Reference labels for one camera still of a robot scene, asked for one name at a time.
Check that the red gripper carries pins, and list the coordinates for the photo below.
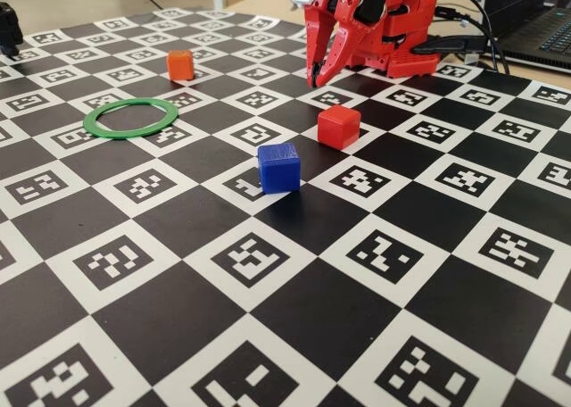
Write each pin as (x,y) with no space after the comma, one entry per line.
(340,41)

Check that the red cube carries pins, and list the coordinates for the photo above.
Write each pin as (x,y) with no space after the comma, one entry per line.
(339,128)

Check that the blue cube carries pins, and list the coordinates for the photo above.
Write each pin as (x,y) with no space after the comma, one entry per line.
(278,170)

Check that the orange cube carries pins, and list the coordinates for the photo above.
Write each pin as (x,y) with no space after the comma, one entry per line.
(180,65)

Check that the red robot arm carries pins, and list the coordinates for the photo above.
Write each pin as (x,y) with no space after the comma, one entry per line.
(410,32)

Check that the black power plug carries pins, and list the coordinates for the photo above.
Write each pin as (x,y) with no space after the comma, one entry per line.
(446,44)

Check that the small grey adapter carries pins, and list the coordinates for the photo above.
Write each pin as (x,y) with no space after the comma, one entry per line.
(471,59)

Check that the black laptop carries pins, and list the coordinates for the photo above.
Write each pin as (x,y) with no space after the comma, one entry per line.
(535,36)

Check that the black white marker mat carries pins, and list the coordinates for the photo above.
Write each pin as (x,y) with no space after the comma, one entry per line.
(285,291)

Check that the black clamp device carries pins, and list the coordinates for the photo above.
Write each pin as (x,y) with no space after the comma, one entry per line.
(9,27)

